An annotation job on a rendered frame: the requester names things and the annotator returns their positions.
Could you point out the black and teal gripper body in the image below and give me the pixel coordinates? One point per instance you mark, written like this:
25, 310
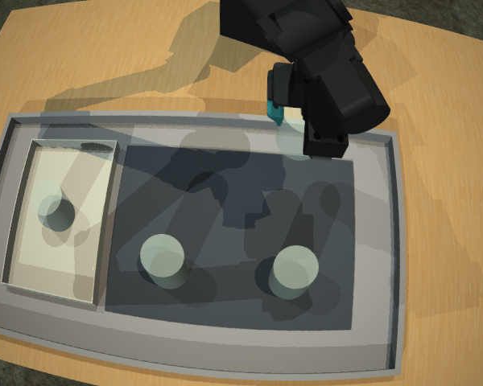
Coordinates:
277, 87

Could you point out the clear glass jar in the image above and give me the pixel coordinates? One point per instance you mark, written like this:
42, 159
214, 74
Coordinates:
294, 269
289, 136
163, 257
52, 205

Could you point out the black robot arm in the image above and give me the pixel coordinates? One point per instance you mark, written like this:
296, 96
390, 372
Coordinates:
351, 100

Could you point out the beige shallow tray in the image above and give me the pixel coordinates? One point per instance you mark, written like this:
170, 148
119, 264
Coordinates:
61, 264

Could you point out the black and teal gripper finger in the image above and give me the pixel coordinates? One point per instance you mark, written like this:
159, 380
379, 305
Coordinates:
276, 115

